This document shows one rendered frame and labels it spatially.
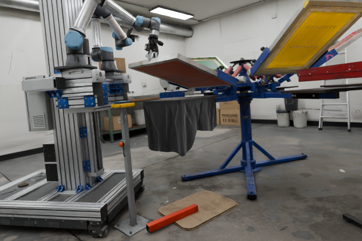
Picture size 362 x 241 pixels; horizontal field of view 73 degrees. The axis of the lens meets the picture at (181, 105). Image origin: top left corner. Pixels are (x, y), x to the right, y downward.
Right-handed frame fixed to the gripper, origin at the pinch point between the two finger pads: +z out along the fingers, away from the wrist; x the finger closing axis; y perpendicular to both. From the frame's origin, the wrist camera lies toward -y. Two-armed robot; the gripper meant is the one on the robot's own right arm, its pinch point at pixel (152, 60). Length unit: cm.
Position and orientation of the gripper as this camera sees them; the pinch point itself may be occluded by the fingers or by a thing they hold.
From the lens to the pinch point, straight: 192.9
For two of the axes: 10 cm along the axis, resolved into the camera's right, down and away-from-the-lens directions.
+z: -1.1, 9.8, -1.3
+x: -6.8, -1.7, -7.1
